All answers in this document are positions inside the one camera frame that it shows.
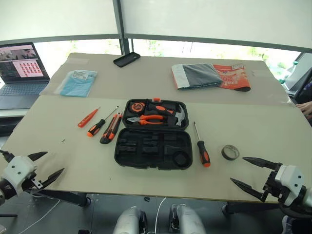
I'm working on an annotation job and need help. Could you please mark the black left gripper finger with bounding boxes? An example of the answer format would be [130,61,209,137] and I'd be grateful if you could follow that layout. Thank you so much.
[27,151,48,162]
[39,168,65,191]

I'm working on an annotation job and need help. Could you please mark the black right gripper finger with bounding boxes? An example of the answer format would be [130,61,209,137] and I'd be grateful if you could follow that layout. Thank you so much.
[242,156,282,171]
[230,177,267,202]

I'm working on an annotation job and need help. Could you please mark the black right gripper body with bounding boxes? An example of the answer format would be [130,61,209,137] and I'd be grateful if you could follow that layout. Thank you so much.
[262,163,291,202]

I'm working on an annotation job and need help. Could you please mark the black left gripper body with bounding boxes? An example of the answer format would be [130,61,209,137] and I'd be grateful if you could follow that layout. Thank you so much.
[21,170,44,193]

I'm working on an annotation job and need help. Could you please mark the grey tape roll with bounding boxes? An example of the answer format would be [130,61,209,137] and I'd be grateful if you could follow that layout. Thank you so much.
[221,144,240,161]

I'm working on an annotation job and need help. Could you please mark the long black orange screwdriver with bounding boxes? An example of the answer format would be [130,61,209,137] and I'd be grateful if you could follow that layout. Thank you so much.
[193,121,211,168]

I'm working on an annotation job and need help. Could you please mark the orange tester screwdriver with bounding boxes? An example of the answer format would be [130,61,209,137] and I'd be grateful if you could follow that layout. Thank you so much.
[77,106,101,128]

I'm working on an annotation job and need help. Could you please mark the short black orange screwdriver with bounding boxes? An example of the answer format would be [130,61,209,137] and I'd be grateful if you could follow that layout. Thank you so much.
[87,105,119,137]

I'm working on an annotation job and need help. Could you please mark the orange black utility knife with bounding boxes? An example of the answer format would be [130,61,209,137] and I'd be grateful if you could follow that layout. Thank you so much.
[99,112,122,145]

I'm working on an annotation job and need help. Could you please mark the black tool case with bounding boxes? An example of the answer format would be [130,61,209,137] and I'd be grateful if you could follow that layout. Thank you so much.
[114,98,194,171]

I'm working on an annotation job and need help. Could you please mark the black table foot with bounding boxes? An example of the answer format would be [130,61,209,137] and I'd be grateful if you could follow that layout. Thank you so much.
[221,201,281,215]
[30,189,91,208]

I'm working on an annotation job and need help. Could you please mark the bystander person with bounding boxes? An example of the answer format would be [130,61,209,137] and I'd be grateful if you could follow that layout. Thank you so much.
[295,101,312,125]

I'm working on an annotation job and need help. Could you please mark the grey laptop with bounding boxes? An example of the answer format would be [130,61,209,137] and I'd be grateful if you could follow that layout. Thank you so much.
[0,41,51,110]

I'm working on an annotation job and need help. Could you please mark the silver right robot leg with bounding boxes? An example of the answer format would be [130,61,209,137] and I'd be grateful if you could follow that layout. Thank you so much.
[169,203,207,234]

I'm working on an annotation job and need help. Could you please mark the silver robot leg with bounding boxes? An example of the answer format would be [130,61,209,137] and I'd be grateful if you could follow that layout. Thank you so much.
[113,206,147,234]
[169,203,207,234]

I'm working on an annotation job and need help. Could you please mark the blue cloth in plastic bag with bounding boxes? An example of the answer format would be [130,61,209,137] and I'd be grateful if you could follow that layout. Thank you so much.
[54,69,98,98]

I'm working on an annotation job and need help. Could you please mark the silver left robot leg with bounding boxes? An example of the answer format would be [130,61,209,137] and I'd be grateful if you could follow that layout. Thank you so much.
[113,206,147,234]

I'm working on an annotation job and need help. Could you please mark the black office chair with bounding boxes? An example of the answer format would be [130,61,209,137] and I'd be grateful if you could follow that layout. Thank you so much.
[284,52,312,104]

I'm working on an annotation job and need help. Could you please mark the orange printed package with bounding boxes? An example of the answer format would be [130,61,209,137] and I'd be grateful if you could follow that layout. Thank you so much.
[212,62,252,93]

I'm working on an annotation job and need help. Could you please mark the clear water bottle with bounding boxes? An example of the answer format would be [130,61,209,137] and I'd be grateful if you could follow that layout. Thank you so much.
[279,60,299,84]

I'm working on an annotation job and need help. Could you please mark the dark grey cloth in bag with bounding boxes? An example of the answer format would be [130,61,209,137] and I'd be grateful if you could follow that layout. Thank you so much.
[171,63,224,91]

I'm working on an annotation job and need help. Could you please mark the orange black tape measure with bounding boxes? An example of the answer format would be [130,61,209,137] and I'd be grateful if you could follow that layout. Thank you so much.
[129,101,145,115]

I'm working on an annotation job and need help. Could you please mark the black orange claw hammer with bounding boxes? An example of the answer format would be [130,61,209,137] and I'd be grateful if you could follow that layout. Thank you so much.
[146,101,187,128]

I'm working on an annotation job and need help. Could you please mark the black phone case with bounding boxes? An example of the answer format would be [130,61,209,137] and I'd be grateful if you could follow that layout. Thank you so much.
[113,51,141,68]

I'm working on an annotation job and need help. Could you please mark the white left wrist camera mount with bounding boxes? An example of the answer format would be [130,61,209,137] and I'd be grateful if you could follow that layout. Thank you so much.
[0,156,38,194]

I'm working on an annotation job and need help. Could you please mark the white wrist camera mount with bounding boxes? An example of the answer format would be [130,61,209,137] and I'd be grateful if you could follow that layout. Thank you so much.
[0,156,38,194]
[274,165,307,207]

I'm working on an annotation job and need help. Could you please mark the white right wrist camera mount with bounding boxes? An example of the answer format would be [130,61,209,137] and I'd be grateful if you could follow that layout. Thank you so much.
[274,165,307,207]

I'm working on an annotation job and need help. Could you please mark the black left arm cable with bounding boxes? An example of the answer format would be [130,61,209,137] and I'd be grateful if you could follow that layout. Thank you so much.
[0,149,14,164]

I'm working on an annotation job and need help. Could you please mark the white floor cable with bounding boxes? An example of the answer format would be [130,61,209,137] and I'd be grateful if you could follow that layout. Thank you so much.
[155,196,168,234]

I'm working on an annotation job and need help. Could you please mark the orange handled pliers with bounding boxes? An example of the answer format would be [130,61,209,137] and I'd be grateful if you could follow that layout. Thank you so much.
[126,114,165,126]

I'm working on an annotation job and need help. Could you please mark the grey window frame post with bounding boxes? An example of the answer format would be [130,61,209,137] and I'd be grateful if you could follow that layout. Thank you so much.
[112,0,134,57]

